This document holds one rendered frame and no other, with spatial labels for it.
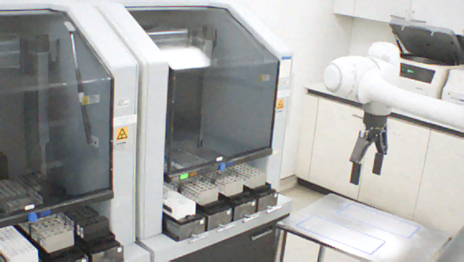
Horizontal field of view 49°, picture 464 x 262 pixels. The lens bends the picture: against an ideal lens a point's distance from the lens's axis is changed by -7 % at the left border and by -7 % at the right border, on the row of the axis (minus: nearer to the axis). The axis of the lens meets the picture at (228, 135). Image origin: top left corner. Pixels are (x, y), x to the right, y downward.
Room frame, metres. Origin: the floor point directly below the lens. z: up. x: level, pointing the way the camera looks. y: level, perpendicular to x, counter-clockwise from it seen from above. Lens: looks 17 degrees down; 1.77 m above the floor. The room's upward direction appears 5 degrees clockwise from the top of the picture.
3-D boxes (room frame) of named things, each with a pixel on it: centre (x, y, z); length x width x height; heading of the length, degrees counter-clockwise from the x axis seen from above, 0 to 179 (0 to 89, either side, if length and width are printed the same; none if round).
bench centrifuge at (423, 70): (4.02, -1.46, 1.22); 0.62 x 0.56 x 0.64; 135
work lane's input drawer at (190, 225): (2.15, 0.34, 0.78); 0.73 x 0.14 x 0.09; 46
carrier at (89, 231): (1.69, 0.45, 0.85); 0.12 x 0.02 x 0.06; 137
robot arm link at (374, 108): (1.54, -0.43, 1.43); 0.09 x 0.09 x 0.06
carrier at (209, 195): (2.09, 0.07, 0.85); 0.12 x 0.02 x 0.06; 137
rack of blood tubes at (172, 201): (2.05, 0.25, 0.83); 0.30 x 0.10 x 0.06; 46
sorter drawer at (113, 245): (1.86, 0.62, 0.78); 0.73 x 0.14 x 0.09; 46
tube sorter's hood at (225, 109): (2.31, 0.19, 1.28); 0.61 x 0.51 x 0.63; 136
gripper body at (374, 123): (1.54, -0.43, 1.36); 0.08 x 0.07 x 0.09; 136
